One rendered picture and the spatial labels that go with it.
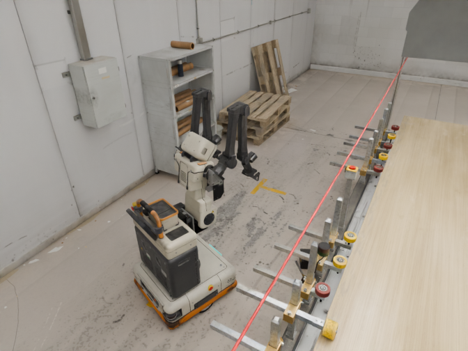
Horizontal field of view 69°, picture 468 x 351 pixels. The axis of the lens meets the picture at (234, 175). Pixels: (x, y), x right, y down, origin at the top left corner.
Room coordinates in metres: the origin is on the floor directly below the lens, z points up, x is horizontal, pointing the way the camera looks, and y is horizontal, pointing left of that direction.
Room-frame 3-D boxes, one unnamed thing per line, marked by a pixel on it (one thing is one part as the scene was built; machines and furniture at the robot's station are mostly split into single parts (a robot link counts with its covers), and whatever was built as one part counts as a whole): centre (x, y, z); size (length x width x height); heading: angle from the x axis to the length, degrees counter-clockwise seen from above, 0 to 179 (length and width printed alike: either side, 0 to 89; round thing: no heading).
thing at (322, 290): (1.26, -0.47, 0.85); 0.08 x 0.08 x 0.11
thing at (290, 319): (1.10, -0.28, 0.95); 0.14 x 0.06 x 0.05; 150
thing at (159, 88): (4.28, 0.65, 0.78); 0.90 x 0.45 x 1.55; 150
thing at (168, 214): (1.96, 0.52, 0.87); 0.23 x 0.15 x 0.11; 40
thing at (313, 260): (1.33, -0.42, 0.92); 0.04 x 0.04 x 0.48; 60
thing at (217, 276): (2.04, 0.43, 0.16); 0.67 x 0.64 x 0.25; 130
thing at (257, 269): (1.35, -0.30, 0.84); 0.43 x 0.03 x 0.04; 60
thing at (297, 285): (1.12, -0.29, 0.88); 0.04 x 0.04 x 0.48; 60
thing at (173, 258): (1.98, 0.50, 0.59); 0.55 x 0.34 x 0.83; 40
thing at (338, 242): (1.77, -0.57, 0.81); 0.43 x 0.03 x 0.04; 60
